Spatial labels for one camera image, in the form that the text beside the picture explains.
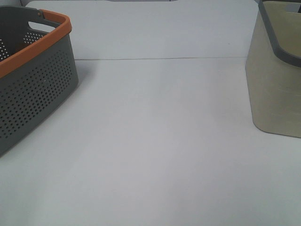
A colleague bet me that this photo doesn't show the grey perforated basket orange rim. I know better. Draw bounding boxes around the grey perforated basket orange rim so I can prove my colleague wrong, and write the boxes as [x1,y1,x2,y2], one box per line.
[0,6,79,154]

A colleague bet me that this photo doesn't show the beige bin grey rim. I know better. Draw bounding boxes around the beige bin grey rim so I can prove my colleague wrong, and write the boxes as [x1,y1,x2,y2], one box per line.
[246,0,301,137]

